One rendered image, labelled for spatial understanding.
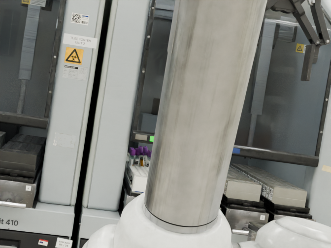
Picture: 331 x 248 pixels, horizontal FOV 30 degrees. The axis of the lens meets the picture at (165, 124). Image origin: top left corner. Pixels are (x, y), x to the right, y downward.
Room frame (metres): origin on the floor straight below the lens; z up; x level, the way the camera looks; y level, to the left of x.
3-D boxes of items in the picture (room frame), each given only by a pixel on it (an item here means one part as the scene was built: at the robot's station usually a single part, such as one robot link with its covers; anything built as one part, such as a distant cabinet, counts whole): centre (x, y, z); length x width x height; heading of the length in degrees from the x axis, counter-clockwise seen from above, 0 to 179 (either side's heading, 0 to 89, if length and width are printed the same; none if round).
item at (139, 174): (2.00, 0.04, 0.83); 0.30 x 0.10 x 0.06; 9
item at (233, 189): (1.95, -0.28, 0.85); 0.12 x 0.02 x 0.06; 98
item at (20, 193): (2.08, 0.46, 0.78); 0.73 x 0.14 x 0.09; 9
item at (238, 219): (2.18, -0.24, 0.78); 0.73 x 0.14 x 0.09; 9
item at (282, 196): (1.97, -0.43, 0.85); 0.12 x 0.02 x 0.06; 98
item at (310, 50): (1.19, -0.25, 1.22); 0.03 x 0.01 x 0.07; 8
